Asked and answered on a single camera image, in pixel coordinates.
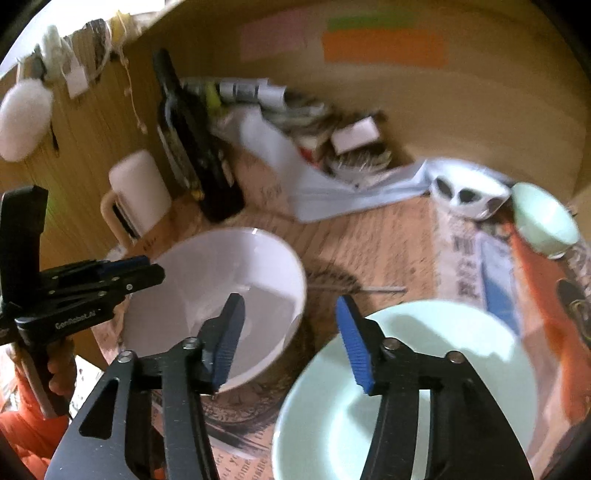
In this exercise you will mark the small bowl of trinkets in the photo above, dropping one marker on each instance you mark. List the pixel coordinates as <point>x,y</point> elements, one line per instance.
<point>357,165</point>

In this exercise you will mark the pale pink bowl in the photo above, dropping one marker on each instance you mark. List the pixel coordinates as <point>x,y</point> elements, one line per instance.
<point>200,274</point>

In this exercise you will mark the pink sticky note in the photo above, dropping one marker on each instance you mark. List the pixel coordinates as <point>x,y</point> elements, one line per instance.
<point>273,35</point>

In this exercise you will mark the white small box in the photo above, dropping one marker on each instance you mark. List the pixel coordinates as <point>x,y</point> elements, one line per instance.
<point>354,136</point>

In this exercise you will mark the pink mug with handle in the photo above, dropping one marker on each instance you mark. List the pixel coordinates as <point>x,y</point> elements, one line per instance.
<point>137,200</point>

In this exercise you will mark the mint green plate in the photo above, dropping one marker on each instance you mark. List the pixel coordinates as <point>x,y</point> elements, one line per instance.
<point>429,389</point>

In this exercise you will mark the printed newspaper table cover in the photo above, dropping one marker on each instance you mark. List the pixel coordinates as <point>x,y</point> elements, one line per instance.
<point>408,251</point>

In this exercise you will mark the dark wine bottle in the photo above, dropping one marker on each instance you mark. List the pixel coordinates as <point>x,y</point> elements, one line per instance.
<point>196,157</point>

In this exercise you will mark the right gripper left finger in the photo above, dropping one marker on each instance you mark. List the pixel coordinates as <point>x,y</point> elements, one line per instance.
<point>144,417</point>

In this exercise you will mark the orange sticky note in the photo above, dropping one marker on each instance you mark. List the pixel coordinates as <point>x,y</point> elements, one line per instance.
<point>408,47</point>

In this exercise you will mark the green sticky note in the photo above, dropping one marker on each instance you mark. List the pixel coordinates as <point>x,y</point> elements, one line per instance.
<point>389,21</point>

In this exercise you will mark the left hand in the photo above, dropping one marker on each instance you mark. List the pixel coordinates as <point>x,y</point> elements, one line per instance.
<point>61,365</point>

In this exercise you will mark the orange sleeve forearm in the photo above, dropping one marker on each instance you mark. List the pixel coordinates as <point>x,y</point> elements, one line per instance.
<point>33,437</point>

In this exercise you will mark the wooden shelf unit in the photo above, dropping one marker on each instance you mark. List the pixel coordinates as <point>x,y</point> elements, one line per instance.
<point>513,96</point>

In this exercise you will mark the white fluffy ball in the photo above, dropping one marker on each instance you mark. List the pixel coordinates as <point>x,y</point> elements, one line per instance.
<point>26,112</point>

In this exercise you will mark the small mint green bowl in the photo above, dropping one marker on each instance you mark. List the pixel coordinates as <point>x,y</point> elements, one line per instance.
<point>543,221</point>

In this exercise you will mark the white bowl black ovals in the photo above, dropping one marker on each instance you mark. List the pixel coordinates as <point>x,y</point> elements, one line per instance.
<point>465,190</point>

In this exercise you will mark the white hanging tag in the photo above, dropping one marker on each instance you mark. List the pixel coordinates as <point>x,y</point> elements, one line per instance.
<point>76,82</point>

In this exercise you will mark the stack of newspapers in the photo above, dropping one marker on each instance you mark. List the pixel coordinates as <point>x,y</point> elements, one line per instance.
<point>289,110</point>

